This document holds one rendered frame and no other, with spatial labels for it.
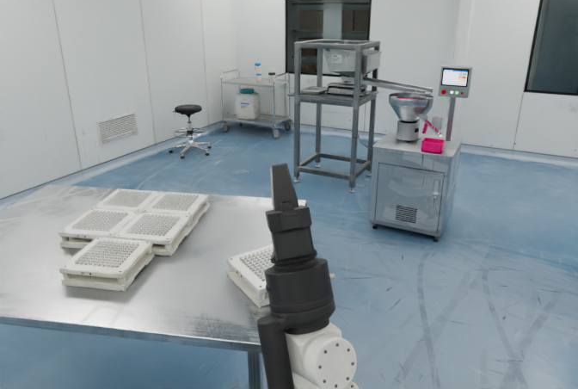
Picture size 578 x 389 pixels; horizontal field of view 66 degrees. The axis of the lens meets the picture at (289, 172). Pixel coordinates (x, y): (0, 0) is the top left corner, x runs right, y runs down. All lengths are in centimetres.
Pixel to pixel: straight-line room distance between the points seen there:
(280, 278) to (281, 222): 8
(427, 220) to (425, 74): 301
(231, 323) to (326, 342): 95
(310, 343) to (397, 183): 323
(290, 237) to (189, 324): 100
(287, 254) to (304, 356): 13
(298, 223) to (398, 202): 330
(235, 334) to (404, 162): 254
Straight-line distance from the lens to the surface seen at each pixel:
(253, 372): 156
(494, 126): 645
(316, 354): 60
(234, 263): 169
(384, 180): 381
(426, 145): 366
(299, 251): 59
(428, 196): 377
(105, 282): 178
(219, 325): 153
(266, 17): 727
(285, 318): 61
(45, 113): 526
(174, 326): 155
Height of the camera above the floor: 181
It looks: 20 degrees down
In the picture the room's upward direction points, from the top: straight up
